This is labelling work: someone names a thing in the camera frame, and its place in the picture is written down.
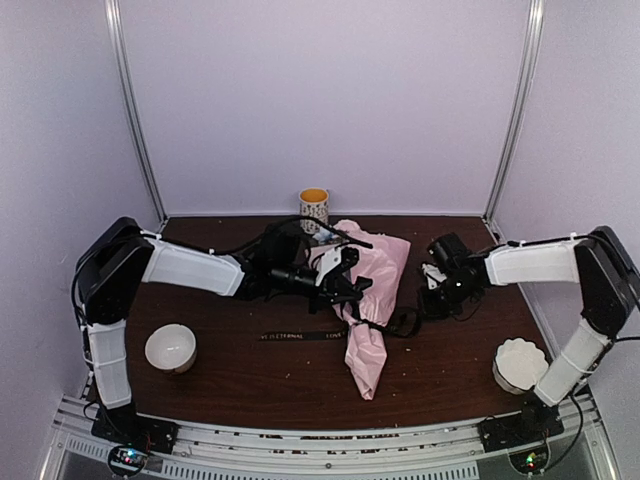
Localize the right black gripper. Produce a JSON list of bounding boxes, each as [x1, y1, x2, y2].
[[418, 274, 478, 319]]

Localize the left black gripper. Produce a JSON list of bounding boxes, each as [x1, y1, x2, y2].
[[272, 261, 363, 315]]

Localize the black lettered ribbon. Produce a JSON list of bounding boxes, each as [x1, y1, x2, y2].
[[260, 279, 422, 341]]

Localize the purple pink wrapping paper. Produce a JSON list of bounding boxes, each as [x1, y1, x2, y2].
[[334, 219, 411, 400]]

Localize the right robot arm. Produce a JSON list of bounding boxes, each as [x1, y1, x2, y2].
[[418, 226, 639, 451]]

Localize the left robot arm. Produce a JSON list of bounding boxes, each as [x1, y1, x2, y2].
[[74, 217, 384, 445]]

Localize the patterned mug orange inside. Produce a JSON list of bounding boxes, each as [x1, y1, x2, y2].
[[299, 188, 329, 235]]

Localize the white scalloped bowl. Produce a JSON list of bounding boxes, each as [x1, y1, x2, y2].
[[492, 338, 549, 395]]

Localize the white round bowl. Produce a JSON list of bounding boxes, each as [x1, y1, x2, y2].
[[144, 324, 197, 374]]

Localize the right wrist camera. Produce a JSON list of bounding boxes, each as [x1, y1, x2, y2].
[[421, 263, 446, 290]]

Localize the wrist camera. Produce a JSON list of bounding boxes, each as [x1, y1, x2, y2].
[[315, 246, 359, 286], [421, 263, 446, 290]]

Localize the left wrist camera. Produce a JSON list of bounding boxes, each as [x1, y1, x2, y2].
[[315, 246, 359, 286]]

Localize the front aluminium rail base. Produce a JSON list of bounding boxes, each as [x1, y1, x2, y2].
[[42, 392, 614, 480]]

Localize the right aluminium frame post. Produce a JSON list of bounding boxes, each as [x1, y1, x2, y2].
[[483, 0, 545, 225]]

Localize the aluminium frame post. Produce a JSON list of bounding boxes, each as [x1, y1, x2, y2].
[[104, 0, 168, 223], [483, 0, 545, 225]]

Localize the left aluminium frame post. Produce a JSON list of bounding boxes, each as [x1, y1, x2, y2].
[[104, 0, 168, 223]]

